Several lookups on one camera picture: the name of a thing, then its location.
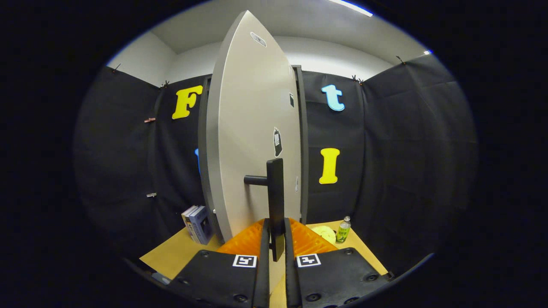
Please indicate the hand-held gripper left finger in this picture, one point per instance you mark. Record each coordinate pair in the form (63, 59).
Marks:
(263, 278)

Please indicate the green drink bottle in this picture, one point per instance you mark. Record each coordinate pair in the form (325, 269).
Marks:
(342, 233)

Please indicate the long ceiling light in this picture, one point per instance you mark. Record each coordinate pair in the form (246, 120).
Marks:
(353, 7)

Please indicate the white paperback book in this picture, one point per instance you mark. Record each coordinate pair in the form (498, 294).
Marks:
(188, 218)

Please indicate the grey shoe cabinet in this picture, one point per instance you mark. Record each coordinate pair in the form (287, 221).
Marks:
(304, 149)

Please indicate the black backdrop cloth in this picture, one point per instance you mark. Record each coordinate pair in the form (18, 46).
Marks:
(406, 149)

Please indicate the blue cover book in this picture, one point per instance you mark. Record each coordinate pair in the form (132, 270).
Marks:
(201, 224)

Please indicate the beige shoe cabinet door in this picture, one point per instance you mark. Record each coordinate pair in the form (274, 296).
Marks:
(248, 128)

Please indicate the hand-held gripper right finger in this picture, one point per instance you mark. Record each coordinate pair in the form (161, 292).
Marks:
(291, 278)

